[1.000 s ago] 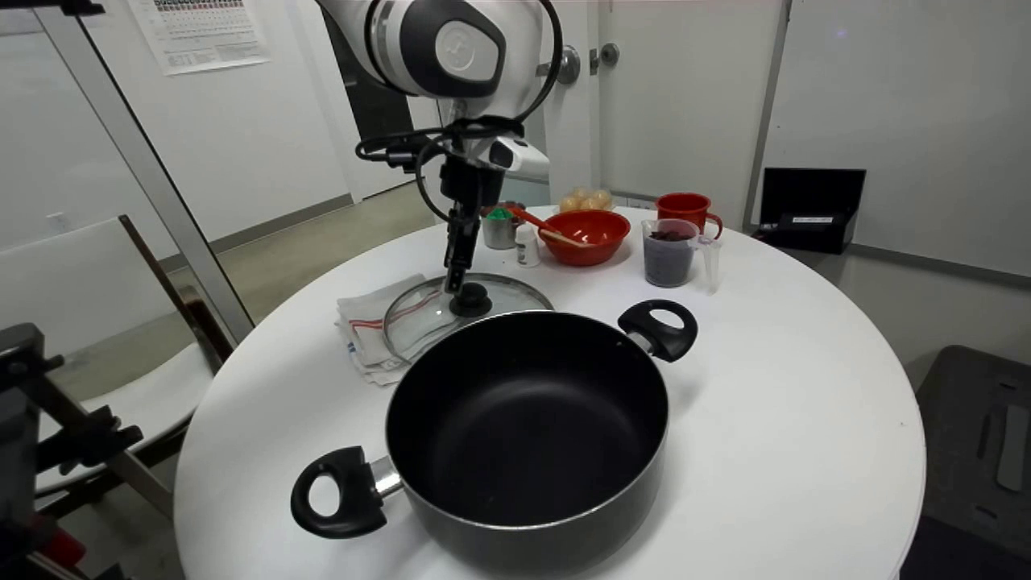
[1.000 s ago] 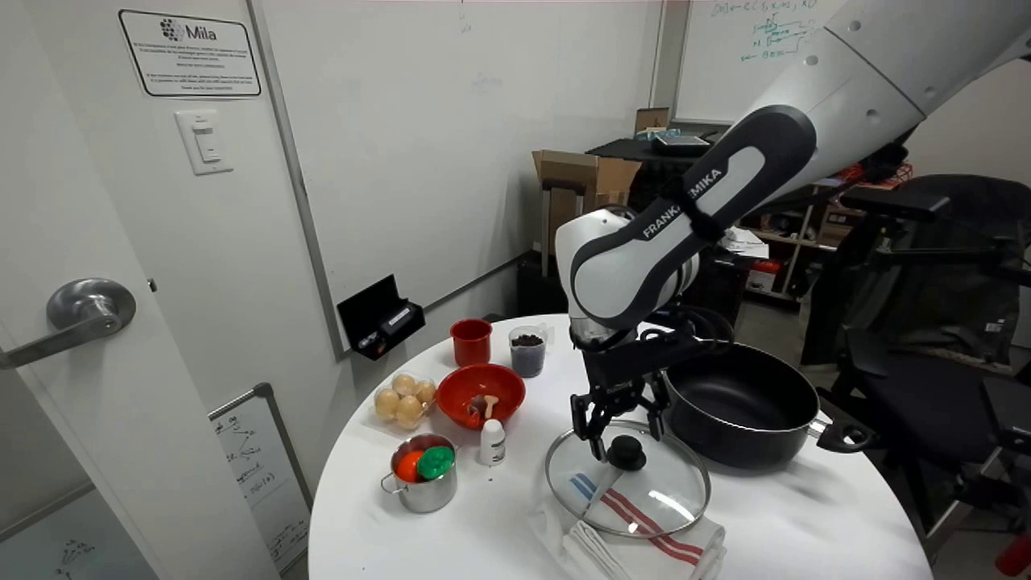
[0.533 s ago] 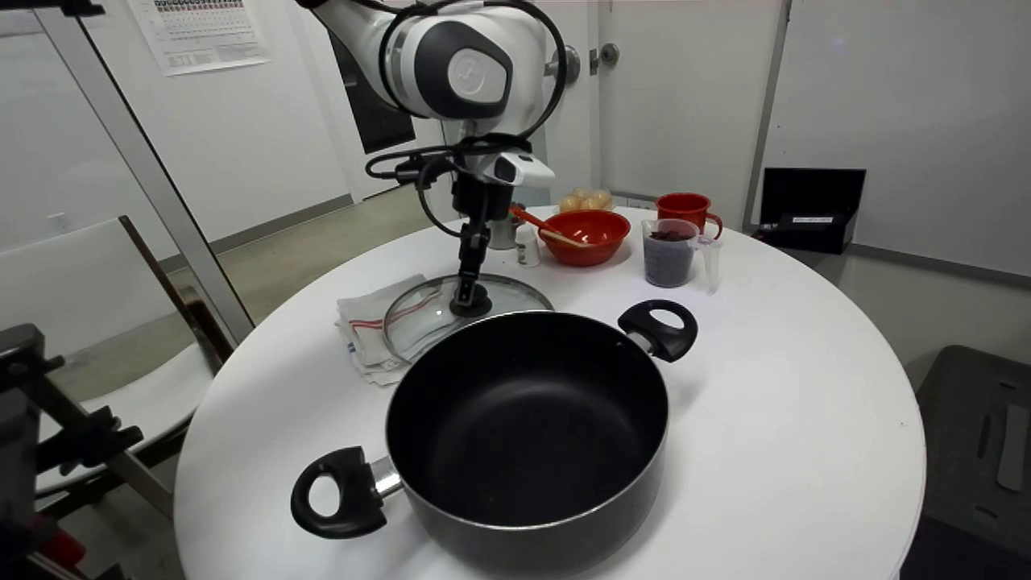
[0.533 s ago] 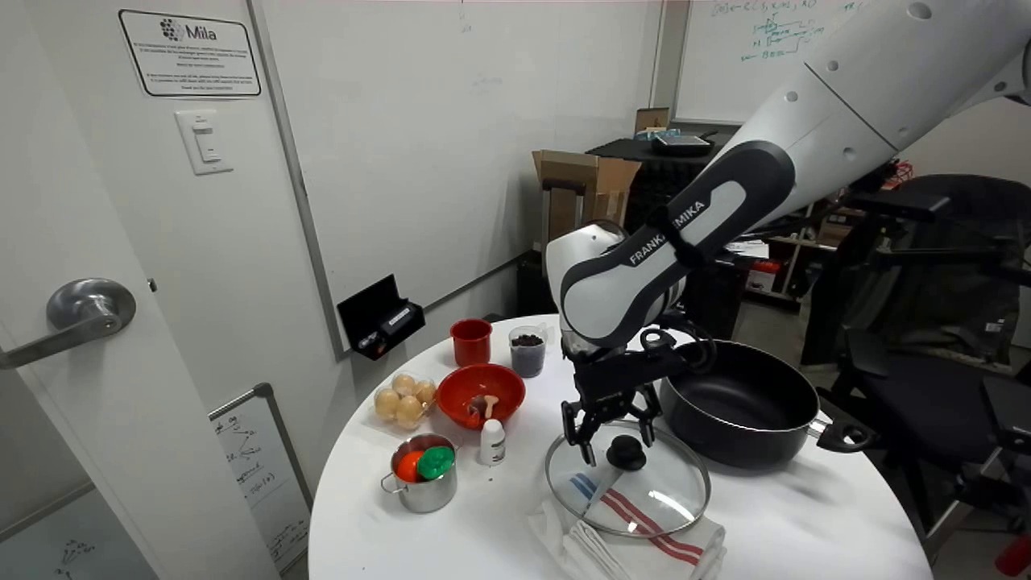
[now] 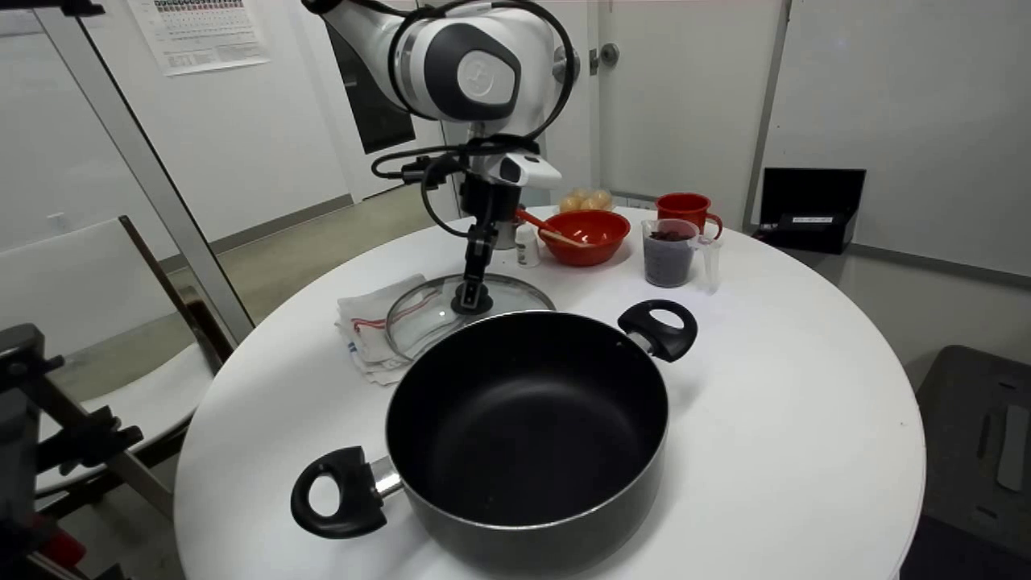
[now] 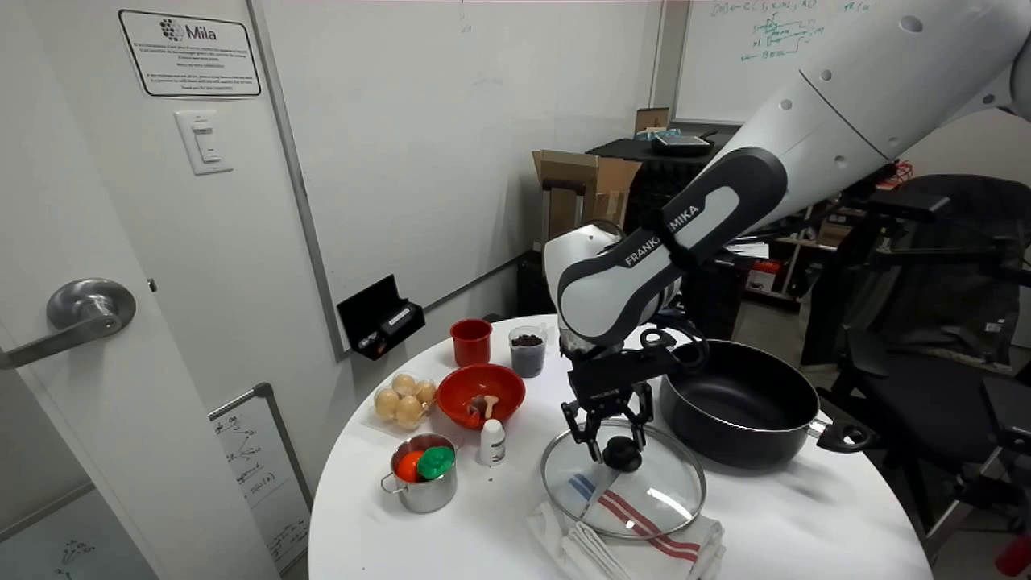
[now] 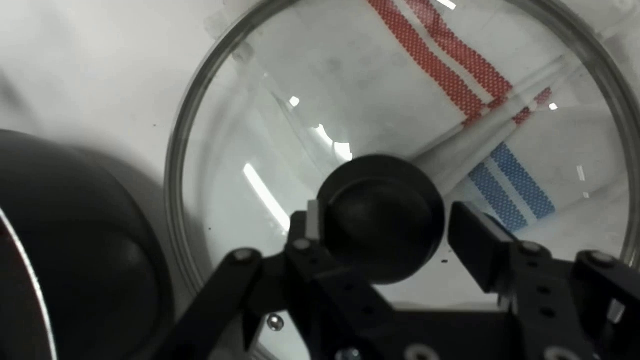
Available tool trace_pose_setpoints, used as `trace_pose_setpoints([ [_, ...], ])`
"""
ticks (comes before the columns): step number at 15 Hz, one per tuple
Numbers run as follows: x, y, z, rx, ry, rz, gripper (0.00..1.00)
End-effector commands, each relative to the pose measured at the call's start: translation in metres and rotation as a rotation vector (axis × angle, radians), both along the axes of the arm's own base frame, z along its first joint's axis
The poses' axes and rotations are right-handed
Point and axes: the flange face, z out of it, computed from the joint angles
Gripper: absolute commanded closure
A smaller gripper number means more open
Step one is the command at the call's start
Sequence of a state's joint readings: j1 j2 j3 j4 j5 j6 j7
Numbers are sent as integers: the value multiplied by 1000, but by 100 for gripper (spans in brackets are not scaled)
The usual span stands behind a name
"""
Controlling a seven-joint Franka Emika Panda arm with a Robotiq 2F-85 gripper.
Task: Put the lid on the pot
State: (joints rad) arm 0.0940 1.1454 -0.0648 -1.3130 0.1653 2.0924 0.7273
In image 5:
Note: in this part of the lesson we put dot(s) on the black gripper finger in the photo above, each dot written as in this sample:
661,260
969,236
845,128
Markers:
471,261
487,260

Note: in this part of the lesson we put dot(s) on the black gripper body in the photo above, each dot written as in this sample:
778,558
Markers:
490,205

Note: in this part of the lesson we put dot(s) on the glass lid black knob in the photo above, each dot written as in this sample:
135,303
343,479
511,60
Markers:
427,310

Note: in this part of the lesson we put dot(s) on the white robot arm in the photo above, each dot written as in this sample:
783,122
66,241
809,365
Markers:
471,65

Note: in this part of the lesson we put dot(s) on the black cooking pot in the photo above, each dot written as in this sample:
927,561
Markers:
526,430

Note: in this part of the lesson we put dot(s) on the small white bottle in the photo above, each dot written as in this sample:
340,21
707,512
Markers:
525,246

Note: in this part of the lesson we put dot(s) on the wooden spoon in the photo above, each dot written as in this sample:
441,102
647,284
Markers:
556,234

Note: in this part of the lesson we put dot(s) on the beige round ball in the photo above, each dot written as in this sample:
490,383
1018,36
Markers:
572,201
599,201

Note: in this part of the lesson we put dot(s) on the red bowl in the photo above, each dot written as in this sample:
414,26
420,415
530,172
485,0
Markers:
599,241

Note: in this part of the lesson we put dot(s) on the white towel red blue stripes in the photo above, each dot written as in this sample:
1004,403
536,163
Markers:
361,339

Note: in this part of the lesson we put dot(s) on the clear cup dark contents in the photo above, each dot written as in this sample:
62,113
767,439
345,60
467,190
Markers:
670,261

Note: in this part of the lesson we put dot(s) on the red mug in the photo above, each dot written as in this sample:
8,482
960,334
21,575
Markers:
682,208

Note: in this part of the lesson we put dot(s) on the open black case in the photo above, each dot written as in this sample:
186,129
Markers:
809,210

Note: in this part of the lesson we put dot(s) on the grey metal stand pole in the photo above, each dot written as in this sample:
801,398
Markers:
139,163

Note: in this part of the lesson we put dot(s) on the red clamp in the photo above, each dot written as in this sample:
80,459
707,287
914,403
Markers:
49,548

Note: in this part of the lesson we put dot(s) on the black office chair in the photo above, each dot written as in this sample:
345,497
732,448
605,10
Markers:
969,485

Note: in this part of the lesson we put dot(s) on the black wall panel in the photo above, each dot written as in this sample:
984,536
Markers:
373,102

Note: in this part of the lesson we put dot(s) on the white paper wall poster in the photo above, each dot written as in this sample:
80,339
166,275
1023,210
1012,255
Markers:
199,34

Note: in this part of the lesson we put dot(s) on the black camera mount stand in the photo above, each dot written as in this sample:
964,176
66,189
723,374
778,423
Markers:
52,430

